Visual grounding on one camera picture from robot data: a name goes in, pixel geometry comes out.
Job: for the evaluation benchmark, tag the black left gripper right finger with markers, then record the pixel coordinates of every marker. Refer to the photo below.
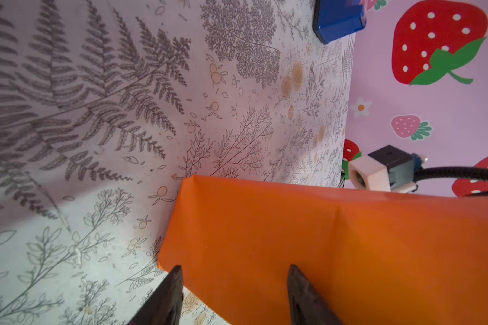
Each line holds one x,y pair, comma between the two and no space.
307,306

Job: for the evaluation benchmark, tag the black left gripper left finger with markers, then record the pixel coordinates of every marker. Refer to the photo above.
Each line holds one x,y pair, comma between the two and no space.
164,305

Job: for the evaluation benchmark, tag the yellow orange wrapping paper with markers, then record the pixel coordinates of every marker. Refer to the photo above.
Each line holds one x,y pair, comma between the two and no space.
375,257

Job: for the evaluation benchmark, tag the blue tape dispenser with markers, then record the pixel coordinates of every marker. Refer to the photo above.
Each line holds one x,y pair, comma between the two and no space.
334,19

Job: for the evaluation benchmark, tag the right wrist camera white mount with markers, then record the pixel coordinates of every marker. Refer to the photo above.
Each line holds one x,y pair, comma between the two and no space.
388,169

